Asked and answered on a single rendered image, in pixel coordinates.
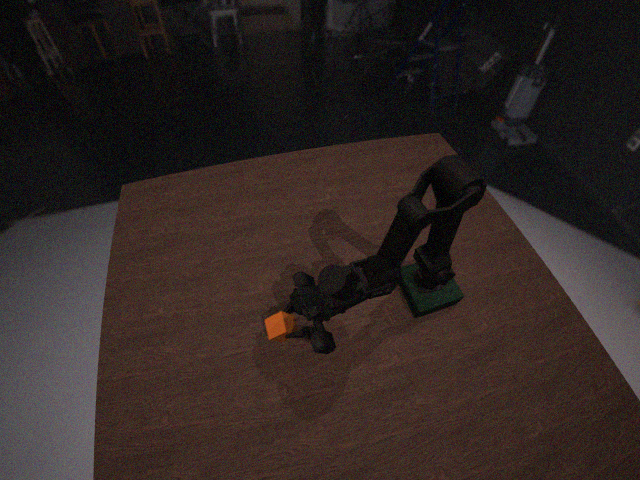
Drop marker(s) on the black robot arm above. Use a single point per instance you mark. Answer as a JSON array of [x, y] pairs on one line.
[[457, 187]]

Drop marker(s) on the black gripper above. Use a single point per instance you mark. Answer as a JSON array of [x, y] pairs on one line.
[[322, 341]]

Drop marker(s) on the orange block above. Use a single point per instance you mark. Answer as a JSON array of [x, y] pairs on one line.
[[279, 326]]

